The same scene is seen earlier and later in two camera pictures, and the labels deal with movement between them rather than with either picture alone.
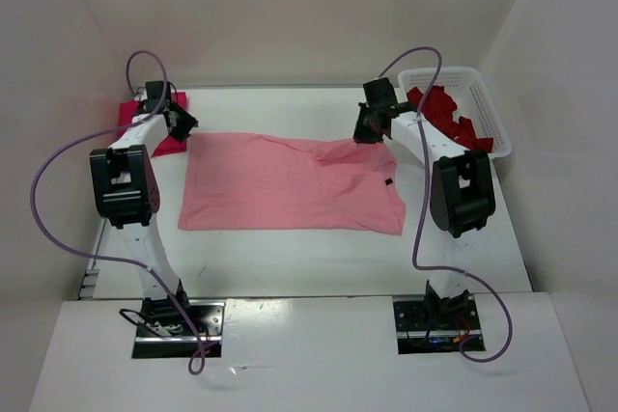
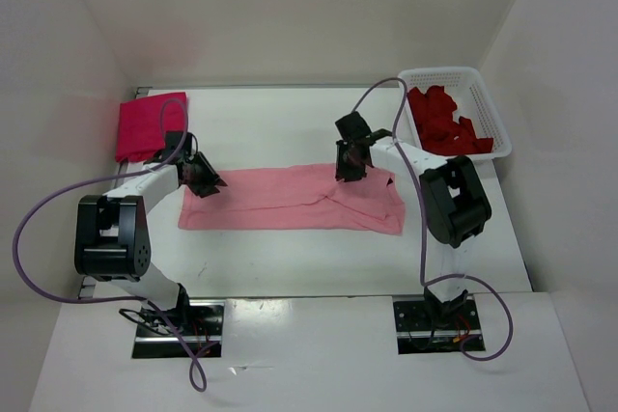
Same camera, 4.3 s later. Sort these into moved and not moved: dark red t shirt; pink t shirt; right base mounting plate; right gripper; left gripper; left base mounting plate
Moved: left gripper; right gripper; pink t shirt
Not moved: right base mounting plate; left base mounting plate; dark red t shirt
